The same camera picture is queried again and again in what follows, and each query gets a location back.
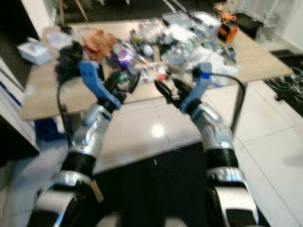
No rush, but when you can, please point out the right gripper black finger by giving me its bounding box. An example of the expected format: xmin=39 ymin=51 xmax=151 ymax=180
xmin=172 ymin=78 xmax=194 ymax=95
xmin=154 ymin=79 xmax=178 ymax=104

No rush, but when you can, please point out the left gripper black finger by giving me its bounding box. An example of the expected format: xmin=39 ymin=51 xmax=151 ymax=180
xmin=116 ymin=70 xmax=136 ymax=87
xmin=121 ymin=76 xmax=141 ymax=98

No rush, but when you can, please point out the black trash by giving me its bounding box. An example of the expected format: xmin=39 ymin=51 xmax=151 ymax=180
xmin=54 ymin=42 xmax=87 ymax=83

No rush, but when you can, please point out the purple shiny package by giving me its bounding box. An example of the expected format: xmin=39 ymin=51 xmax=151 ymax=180
xmin=111 ymin=44 xmax=135 ymax=69

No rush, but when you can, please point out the grey tape roll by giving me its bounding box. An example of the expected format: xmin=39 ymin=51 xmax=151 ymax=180
xmin=168 ymin=57 xmax=187 ymax=72

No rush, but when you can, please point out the clear plastic bottle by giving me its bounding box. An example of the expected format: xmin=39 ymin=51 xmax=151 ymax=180
xmin=163 ymin=38 xmax=199 ymax=60

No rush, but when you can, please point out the white crumpled tissue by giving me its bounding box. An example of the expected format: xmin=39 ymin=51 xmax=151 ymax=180
xmin=189 ymin=47 xmax=230 ymax=76

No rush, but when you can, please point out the brown crumpled paper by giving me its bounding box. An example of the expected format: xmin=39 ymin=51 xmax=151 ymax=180
xmin=83 ymin=28 xmax=119 ymax=62

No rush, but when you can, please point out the clear crumpled plastic bag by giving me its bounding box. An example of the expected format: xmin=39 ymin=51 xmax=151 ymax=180
xmin=130 ymin=19 xmax=164 ymax=45

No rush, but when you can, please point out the white paper sheet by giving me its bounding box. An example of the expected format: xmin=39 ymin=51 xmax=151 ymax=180
xmin=163 ymin=24 xmax=197 ymax=43

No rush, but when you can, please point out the small grey screen device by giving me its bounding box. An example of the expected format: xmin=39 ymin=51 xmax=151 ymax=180
xmin=223 ymin=44 xmax=238 ymax=62

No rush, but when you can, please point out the light wooden table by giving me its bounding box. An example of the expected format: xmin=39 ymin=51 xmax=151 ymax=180
xmin=19 ymin=19 xmax=293 ymax=142

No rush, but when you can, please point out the clear plastic storage box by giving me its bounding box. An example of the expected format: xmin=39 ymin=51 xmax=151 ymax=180
xmin=161 ymin=12 xmax=190 ymax=26

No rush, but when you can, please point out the orange black tool case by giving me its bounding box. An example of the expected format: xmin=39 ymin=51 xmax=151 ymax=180
xmin=218 ymin=22 xmax=240 ymax=43

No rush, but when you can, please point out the white lidded plastic box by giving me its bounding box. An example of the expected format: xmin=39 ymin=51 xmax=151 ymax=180
xmin=189 ymin=12 xmax=221 ymax=26

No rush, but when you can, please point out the blue box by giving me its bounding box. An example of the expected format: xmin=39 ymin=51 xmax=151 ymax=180
xmin=36 ymin=118 xmax=71 ymax=142

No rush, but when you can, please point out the small clear plastic container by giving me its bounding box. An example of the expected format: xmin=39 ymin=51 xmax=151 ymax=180
xmin=45 ymin=32 xmax=71 ymax=48

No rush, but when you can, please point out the orange power tool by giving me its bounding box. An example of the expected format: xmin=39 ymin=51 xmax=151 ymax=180
xmin=220 ymin=13 xmax=237 ymax=22

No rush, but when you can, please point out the white cardboard box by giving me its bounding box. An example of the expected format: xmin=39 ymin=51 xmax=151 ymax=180
xmin=17 ymin=38 xmax=53 ymax=66

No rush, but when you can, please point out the plain black floor mat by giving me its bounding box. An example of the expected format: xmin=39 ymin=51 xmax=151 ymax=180
xmin=71 ymin=142 xmax=273 ymax=227

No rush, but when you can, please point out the white cabinet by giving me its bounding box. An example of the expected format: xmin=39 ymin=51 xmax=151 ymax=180
xmin=0 ymin=57 xmax=36 ymax=157

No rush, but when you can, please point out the bluish left wrist camera mount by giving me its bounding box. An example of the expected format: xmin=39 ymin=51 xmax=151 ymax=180
xmin=78 ymin=61 xmax=121 ymax=110

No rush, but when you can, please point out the bluish wrist camera mount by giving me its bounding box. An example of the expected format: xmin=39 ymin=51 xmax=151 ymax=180
xmin=78 ymin=61 xmax=121 ymax=110
xmin=191 ymin=62 xmax=214 ymax=102

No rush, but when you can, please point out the bluish right wrist camera mount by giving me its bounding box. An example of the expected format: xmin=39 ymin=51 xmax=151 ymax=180
xmin=191 ymin=62 xmax=214 ymax=102

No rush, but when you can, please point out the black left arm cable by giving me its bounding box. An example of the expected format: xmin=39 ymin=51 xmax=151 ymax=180
xmin=56 ymin=78 xmax=83 ymax=147

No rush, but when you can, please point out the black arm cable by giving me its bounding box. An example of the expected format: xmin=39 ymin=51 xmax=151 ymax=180
xmin=56 ymin=78 xmax=83 ymax=147
xmin=211 ymin=72 xmax=247 ymax=135

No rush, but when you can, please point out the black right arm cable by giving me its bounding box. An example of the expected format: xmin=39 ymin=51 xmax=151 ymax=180
xmin=211 ymin=72 xmax=247 ymax=135

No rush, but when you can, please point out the dark mat with white cables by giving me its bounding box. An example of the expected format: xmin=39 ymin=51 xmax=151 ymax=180
xmin=263 ymin=47 xmax=303 ymax=119

